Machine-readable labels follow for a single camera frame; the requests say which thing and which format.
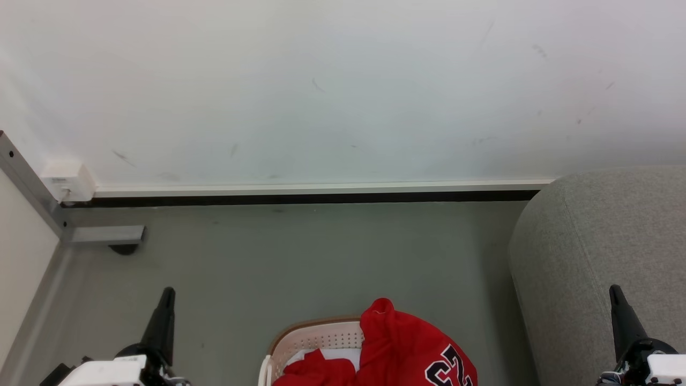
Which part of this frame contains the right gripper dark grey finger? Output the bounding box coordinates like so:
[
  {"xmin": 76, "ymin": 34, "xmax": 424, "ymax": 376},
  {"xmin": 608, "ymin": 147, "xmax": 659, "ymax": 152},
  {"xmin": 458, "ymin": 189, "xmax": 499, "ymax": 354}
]
[{"xmin": 609, "ymin": 284, "xmax": 650, "ymax": 363}]

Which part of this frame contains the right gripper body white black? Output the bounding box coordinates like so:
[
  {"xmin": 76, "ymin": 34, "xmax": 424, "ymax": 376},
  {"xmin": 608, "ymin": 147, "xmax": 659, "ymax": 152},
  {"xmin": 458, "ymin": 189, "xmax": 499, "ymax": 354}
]
[{"xmin": 596, "ymin": 338, "xmax": 686, "ymax": 386}]

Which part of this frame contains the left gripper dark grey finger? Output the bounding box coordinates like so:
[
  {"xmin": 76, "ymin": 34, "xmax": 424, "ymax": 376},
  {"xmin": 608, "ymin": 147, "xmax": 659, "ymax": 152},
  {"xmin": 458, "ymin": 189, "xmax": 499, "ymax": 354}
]
[{"xmin": 140, "ymin": 287, "xmax": 176, "ymax": 366}]

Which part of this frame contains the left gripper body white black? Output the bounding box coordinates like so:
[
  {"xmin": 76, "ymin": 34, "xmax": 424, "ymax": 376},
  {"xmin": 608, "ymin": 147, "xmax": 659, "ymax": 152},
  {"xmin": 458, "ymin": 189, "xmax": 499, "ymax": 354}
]
[{"xmin": 40, "ymin": 343, "xmax": 191, "ymax": 386}]

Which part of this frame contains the red and white garment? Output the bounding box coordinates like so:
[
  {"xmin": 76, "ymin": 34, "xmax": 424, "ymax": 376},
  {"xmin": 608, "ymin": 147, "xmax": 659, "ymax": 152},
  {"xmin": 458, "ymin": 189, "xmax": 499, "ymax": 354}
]
[{"xmin": 272, "ymin": 348, "xmax": 361, "ymax": 386}]

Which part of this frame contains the red jersey number 23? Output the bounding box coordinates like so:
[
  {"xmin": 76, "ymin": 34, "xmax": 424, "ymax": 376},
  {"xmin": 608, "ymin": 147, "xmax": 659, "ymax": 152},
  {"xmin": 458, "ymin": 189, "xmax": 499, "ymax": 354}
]
[{"xmin": 358, "ymin": 298, "xmax": 478, "ymax": 386}]

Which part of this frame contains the grey fabric sofa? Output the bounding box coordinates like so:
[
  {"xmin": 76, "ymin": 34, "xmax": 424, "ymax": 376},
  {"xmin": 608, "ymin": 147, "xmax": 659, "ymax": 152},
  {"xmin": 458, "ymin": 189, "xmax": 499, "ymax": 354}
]
[{"xmin": 508, "ymin": 165, "xmax": 686, "ymax": 386}]

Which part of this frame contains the grey metal foot bar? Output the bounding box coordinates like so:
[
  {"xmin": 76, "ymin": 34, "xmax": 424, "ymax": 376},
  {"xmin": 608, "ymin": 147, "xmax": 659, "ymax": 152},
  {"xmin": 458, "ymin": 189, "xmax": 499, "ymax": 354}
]
[{"xmin": 70, "ymin": 225, "xmax": 146, "ymax": 246}]

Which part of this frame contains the white perforated laundry basket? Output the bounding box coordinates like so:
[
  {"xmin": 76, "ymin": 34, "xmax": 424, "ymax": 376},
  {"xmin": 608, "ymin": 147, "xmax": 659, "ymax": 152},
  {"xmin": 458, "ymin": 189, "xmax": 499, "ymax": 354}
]
[{"xmin": 258, "ymin": 316, "xmax": 366, "ymax": 386}]

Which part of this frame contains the white wall junction box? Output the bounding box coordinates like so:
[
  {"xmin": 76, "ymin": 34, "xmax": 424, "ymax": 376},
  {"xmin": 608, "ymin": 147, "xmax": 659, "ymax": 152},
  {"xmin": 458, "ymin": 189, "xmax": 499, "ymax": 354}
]
[{"xmin": 40, "ymin": 161, "xmax": 98, "ymax": 204}]

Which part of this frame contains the grey metal frame post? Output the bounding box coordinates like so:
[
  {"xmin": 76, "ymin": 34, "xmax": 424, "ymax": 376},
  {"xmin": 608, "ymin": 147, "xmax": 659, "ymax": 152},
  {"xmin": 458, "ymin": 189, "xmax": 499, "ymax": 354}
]
[{"xmin": 0, "ymin": 130, "xmax": 74, "ymax": 243}]

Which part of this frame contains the white wall cable duct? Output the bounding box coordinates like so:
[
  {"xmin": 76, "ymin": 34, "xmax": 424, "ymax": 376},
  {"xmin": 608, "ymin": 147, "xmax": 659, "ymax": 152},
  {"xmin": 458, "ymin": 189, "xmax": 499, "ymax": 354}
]
[{"xmin": 94, "ymin": 179, "xmax": 556, "ymax": 198}]

